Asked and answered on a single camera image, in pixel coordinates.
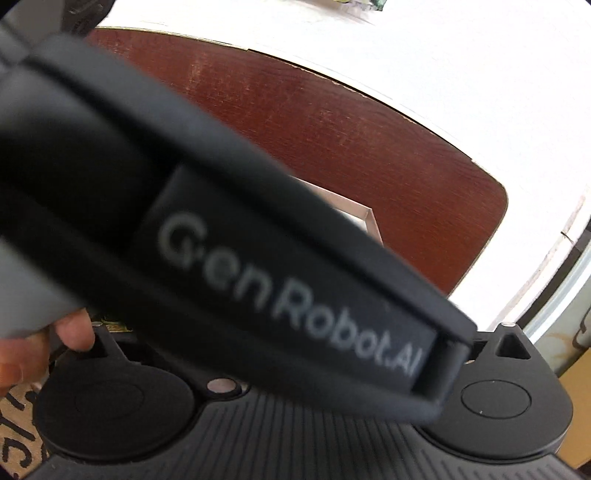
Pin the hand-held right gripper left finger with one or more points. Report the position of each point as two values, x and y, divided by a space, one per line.
115 351

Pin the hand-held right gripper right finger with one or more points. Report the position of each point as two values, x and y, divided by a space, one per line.
489 344

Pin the brown cardboard box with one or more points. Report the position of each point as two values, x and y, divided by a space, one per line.
355 207

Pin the person's left hand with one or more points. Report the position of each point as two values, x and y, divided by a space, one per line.
69 330

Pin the brown wooden board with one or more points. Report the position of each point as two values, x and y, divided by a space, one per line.
369 152

